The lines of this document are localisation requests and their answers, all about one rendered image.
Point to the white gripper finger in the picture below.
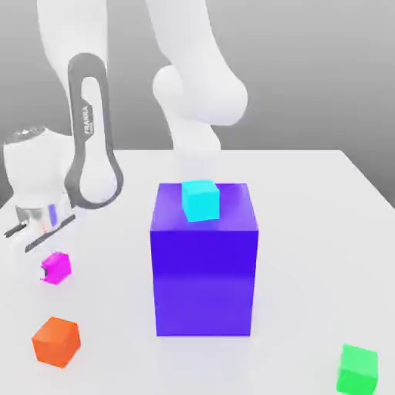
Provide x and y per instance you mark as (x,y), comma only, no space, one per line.
(44,272)

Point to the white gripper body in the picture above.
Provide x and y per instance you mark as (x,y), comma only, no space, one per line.
(46,243)

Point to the small magenta cube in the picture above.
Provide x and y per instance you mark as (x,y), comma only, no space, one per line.
(58,268)

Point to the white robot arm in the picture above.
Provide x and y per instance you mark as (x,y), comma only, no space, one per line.
(197,92)

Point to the small orange cube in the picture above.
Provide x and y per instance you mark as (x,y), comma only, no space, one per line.
(56,342)

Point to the small cyan cube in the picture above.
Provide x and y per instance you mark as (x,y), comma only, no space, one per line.
(200,202)

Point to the small green cube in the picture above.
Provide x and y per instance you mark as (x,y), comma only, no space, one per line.
(358,372)

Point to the large blue box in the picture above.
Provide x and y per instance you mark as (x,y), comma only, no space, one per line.
(203,277)

